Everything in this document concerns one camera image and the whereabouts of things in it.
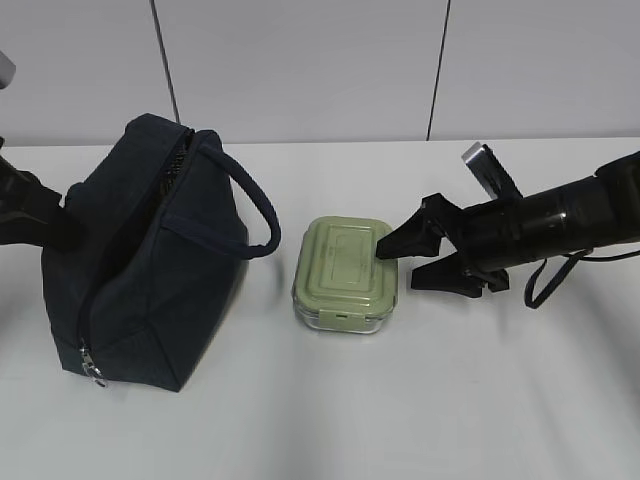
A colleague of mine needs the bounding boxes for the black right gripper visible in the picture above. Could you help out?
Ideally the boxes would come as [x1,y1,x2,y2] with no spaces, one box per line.
[376,194,570,299]

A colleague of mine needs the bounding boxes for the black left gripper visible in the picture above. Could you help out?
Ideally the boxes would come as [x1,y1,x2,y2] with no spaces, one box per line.
[1,157,86,252]

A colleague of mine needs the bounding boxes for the green lidded glass container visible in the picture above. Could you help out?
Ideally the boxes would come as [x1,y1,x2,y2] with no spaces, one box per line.
[292,216,398,335]

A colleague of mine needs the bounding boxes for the dark navy fabric bag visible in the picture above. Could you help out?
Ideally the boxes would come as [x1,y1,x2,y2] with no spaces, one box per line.
[41,114,281,392]

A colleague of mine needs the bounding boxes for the silver zipper pull ring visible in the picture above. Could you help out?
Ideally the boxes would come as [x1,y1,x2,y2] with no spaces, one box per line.
[79,348,109,389]

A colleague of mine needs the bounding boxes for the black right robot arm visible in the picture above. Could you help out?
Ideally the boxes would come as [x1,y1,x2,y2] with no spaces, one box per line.
[376,143,639,309]

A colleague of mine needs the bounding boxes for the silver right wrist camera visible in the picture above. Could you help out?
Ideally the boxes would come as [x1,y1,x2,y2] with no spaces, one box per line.
[462,142,523,200]

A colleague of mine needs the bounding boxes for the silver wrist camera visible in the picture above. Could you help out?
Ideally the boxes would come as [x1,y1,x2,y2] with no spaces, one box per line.
[462,142,523,200]
[0,51,16,90]

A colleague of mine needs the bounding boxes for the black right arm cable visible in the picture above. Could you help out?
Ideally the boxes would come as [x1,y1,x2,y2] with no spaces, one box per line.
[523,248,640,310]

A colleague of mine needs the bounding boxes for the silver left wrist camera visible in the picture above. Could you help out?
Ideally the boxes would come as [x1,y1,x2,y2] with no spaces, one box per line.
[0,51,16,90]

